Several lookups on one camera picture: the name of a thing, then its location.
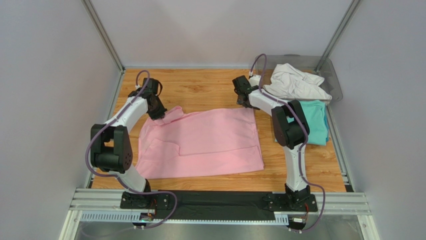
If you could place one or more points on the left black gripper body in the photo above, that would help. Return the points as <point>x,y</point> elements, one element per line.
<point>158,111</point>

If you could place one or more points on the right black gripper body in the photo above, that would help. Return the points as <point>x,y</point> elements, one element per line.
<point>242,98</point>

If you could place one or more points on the pink t shirt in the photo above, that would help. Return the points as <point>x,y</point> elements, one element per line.
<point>206,143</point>

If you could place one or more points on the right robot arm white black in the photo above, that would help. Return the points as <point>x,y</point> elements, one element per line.
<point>291,131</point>

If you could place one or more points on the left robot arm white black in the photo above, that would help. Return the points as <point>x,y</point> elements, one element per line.
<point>109,153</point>

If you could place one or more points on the crumpled white t shirt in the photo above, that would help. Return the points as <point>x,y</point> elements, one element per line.
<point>287,82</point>

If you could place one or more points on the folded teal t shirt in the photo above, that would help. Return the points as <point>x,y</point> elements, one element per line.
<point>315,114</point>

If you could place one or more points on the clear plastic bin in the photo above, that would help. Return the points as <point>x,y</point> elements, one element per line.
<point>305,63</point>

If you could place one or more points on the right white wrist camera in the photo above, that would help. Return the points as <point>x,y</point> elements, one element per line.
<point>255,79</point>

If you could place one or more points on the left aluminium corner post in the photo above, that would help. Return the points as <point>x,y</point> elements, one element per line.
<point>97,22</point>

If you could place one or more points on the aluminium corner post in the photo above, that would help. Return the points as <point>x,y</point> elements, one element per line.
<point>338,33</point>
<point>97,22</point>

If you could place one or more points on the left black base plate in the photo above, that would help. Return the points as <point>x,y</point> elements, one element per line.
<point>146,201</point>

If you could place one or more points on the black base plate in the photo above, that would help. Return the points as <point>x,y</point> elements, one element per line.
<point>146,201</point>
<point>283,202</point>

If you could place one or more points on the right aluminium corner post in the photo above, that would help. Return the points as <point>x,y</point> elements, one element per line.
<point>338,33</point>

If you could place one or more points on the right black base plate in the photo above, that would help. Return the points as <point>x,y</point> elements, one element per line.
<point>283,202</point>

